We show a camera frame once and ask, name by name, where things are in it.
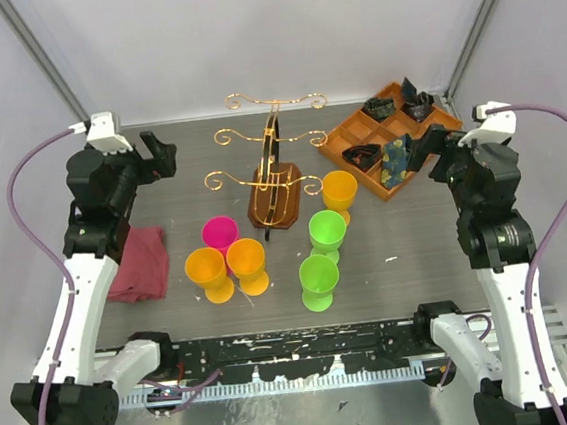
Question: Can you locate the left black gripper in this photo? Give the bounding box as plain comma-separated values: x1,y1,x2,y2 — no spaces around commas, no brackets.
98,128,182,214

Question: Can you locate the pink wine glass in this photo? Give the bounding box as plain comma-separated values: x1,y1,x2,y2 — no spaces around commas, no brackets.
201,215,239,256

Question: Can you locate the orange wine glass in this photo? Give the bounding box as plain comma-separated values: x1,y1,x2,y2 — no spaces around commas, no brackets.
184,247,235,304
226,238,269,297
322,170,358,225

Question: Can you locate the green wine glass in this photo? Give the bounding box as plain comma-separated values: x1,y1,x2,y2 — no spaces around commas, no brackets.
308,209,347,264
298,254,340,313

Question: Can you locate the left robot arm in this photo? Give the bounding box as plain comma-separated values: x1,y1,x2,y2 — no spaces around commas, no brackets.
10,131,178,425

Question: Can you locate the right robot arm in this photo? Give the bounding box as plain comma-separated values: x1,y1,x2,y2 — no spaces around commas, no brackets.
408,124,567,425

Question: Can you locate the green wine glass front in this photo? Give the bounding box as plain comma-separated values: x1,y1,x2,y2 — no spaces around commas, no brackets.
298,254,340,313

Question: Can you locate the blue floral folded tie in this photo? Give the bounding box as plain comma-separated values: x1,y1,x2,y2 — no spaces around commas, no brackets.
380,134,412,189

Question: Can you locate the black patterned folded tie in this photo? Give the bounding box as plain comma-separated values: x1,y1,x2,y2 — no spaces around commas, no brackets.
400,77,434,123

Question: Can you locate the wooden compartment tray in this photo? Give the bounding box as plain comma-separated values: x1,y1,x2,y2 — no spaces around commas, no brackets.
319,82,463,202

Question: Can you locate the dark green folded tie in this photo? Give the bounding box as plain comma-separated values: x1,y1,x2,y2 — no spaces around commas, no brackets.
362,96,396,123

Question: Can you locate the red cloth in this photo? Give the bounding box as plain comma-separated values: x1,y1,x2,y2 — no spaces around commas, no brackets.
107,226,170,303

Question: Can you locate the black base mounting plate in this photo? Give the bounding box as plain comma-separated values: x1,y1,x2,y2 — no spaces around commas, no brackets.
149,319,443,385

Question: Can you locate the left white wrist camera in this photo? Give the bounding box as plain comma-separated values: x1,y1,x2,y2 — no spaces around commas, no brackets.
68,111,134,155

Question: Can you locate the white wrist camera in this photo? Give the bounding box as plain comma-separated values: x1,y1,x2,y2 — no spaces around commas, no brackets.
458,101,517,148
68,111,134,155

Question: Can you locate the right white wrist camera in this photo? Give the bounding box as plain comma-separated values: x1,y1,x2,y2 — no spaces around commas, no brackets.
458,101,517,148

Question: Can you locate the gold wire wine glass rack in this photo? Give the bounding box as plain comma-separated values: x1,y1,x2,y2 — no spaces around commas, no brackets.
204,92,329,241

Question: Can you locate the grey cable duct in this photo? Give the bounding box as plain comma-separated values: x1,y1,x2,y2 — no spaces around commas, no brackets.
119,361,426,410

